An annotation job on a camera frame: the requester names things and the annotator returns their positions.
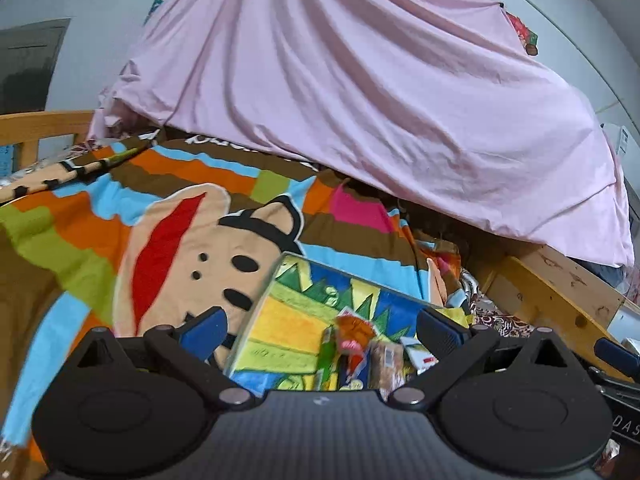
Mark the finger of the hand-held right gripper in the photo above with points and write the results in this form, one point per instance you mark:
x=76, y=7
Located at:
x=617, y=352

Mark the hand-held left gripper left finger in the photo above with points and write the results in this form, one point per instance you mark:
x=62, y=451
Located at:
x=207, y=330

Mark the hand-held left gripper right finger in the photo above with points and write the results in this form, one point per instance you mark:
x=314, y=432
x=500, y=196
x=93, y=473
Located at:
x=440, y=330

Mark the grain bar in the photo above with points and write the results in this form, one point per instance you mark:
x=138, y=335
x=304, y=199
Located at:
x=387, y=362

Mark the colourful printed tin tray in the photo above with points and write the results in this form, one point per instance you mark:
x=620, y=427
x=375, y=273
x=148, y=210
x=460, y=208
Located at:
x=285, y=320

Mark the white red-print snack packet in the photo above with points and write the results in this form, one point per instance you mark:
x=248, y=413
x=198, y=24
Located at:
x=420, y=355

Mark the brown white floral cloth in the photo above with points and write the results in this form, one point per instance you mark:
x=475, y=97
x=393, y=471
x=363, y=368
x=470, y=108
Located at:
x=495, y=317

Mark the orange jelly candy bag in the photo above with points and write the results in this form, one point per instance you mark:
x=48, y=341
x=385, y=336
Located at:
x=352, y=332

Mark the green stick snack packet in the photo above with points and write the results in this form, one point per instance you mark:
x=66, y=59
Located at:
x=327, y=355

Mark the cartoon printed blanket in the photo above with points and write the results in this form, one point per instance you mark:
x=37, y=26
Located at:
x=100, y=220

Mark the white paper tag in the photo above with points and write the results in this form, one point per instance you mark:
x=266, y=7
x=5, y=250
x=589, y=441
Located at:
x=617, y=140

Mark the pink bed sheet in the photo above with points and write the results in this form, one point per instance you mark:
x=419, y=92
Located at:
x=375, y=100

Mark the colourful floral fabric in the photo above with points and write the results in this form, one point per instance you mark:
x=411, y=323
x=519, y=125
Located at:
x=522, y=32

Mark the grey door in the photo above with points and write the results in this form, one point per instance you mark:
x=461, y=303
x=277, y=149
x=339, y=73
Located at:
x=30, y=65

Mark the wooden bed frame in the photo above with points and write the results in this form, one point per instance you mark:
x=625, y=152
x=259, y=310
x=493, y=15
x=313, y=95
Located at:
x=550, y=290

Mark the wooden bed rail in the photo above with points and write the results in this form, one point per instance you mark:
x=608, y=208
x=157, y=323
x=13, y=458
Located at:
x=45, y=127

